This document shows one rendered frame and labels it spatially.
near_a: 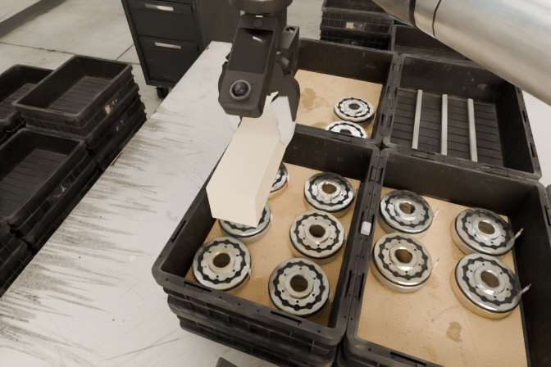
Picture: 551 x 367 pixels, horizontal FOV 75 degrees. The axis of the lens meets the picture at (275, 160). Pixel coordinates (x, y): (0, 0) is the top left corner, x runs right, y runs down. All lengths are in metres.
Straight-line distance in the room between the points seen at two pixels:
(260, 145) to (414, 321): 0.39
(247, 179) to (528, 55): 0.30
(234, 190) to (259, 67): 0.15
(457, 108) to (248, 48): 0.80
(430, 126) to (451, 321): 0.51
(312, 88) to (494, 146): 0.50
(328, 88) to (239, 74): 0.71
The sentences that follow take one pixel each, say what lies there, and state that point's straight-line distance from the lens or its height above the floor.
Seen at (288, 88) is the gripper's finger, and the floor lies 1.18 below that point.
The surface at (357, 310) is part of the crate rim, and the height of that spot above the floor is 0.93.
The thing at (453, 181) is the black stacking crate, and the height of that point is 0.89.
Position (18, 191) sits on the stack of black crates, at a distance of 1.68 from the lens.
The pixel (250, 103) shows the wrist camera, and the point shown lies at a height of 1.22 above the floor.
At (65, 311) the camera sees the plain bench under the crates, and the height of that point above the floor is 0.70.
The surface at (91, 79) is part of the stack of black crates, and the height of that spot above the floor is 0.49.
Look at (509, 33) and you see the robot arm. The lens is 0.30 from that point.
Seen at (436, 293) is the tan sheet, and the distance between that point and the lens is 0.72.
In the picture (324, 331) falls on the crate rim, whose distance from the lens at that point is 0.54.
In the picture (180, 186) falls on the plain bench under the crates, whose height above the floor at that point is 0.70.
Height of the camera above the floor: 1.44
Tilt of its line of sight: 46 degrees down
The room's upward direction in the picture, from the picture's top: straight up
